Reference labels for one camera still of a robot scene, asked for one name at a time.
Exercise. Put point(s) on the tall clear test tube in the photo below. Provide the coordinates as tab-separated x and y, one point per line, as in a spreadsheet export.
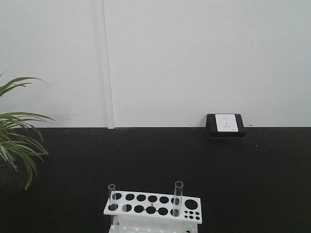
177	200

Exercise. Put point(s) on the short clear test tube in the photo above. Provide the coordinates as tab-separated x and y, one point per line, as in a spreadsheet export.
112	195

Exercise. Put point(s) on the white socket on black base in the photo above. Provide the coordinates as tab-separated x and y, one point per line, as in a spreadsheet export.
225	126

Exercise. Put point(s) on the white test tube rack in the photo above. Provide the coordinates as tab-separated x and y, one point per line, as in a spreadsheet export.
139	212

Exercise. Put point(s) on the green spider plant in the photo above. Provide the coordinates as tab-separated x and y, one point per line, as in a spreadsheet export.
14	145

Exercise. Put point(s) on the white wall trim strip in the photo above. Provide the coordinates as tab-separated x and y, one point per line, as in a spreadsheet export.
107	81

